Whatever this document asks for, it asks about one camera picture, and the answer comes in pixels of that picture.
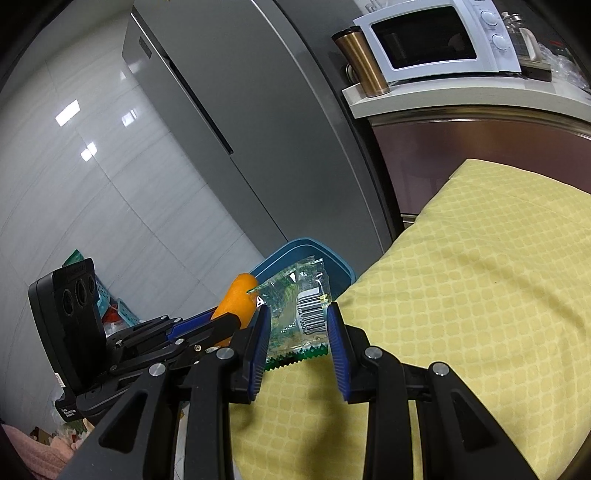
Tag copper travel mug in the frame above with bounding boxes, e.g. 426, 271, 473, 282
331, 25, 391, 97

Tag blue plastic waste bin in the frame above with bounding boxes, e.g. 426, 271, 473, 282
249, 237, 358, 301

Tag white microwave oven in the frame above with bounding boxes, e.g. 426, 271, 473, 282
353, 0, 522, 86

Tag clear plastic bags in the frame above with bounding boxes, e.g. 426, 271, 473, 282
549, 41, 589, 88

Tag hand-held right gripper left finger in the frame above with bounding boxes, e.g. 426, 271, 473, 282
59, 305, 272, 480

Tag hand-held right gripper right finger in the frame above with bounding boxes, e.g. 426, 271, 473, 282
326, 301, 539, 480

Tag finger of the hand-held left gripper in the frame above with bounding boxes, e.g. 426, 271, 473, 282
113, 313, 241, 370
107, 310, 218, 356

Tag white kitchen countertop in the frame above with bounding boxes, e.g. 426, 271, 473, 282
342, 69, 591, 123

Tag glass kettle white handle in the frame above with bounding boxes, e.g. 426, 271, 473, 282
501, 11, 552, 81

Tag grey refrigerator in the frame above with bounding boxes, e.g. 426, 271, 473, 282
122, 0, 402, 259

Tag brown cabinet with white top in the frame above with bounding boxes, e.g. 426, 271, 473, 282
367, 108, 591, 232

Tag clear green snack wrapper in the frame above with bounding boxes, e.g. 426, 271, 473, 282
247, 257, 333, 370

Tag orange carrot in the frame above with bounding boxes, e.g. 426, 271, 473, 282
211, 273, 259, 347

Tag green plastic crate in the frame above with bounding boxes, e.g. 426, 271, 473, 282
62, 249, 139, 324

